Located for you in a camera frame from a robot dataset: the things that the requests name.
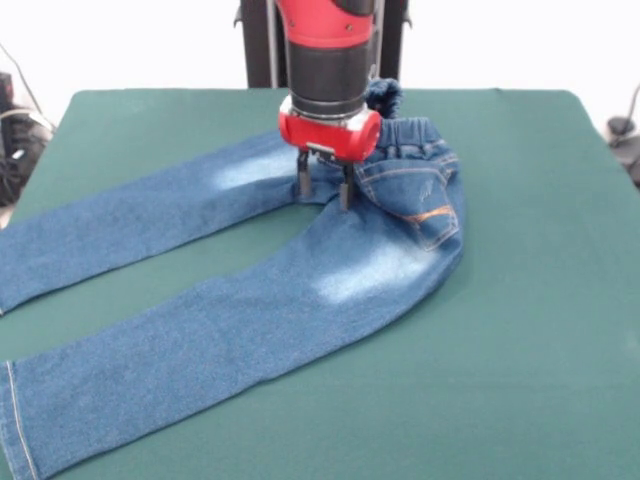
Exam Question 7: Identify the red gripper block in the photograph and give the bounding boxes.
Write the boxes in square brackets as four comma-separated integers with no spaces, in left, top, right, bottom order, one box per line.
[277,97,384,211]

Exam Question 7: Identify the blue denim jeans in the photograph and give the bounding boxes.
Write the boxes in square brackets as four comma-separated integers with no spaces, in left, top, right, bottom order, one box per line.
[0,77,466,480]

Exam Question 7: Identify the dark green table cloth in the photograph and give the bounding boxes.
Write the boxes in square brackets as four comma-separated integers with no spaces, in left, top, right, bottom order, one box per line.
[0,87,640,480]

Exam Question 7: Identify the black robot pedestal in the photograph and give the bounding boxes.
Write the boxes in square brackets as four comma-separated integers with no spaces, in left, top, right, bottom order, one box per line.
[233,0,414,90]

